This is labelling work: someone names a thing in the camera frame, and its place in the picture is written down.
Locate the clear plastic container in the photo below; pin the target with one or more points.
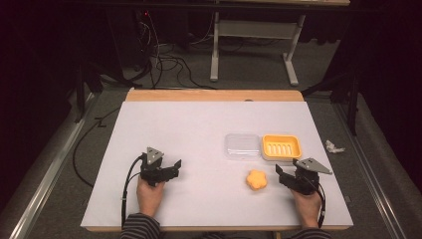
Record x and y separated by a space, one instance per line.
242 146

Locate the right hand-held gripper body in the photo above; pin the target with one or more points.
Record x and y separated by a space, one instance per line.
307 179

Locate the orange flower-shaped soap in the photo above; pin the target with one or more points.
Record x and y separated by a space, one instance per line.
256 180

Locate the yellow soap dish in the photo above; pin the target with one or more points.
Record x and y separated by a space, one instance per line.
281 147

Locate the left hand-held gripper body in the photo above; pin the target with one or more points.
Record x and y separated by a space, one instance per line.
152 171

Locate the person's right hand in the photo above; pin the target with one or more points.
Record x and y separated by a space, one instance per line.
308 207

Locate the person's left hand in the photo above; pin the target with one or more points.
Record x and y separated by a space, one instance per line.
149 199

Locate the dark computer tower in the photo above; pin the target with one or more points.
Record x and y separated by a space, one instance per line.
142 36

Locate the white table cover sheet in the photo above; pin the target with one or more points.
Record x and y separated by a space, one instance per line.
199 139

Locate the white metal desk frame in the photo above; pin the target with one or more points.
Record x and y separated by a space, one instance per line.
255 29

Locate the silver floor rail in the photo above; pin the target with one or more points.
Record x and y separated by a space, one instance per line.
49 172
368 172

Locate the crumpled white paper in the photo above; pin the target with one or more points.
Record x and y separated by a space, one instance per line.
333 147

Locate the black metal stand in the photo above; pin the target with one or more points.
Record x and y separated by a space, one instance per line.
348 93
93 83

